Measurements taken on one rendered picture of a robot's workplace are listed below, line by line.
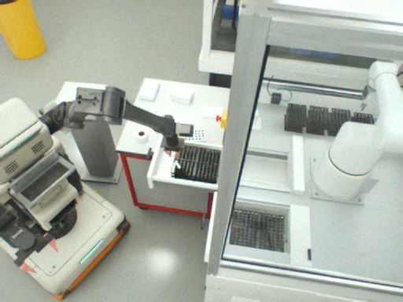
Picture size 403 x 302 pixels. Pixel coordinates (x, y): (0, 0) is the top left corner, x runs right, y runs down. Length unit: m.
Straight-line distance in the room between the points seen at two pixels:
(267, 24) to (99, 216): 1.92
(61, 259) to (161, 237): 0.67
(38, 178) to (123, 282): 1.07
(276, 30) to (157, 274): 2.03
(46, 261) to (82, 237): 0.23
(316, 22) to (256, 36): 0.07
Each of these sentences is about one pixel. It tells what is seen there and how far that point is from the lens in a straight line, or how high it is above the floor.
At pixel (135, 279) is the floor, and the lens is 2.33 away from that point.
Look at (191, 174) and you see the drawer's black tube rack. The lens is 1.59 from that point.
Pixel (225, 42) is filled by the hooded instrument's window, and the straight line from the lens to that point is 2.12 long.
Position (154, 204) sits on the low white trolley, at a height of 0.15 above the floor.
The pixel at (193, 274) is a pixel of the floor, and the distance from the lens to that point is 2.31.
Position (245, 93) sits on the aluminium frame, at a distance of 0.52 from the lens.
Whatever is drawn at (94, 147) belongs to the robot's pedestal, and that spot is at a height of 0.38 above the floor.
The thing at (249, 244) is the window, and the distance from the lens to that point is 1.04.
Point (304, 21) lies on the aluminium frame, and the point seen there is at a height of 1.99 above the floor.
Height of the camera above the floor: 2.21
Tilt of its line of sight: 53 degrees down
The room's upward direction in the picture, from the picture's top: 3 degrees clockwise
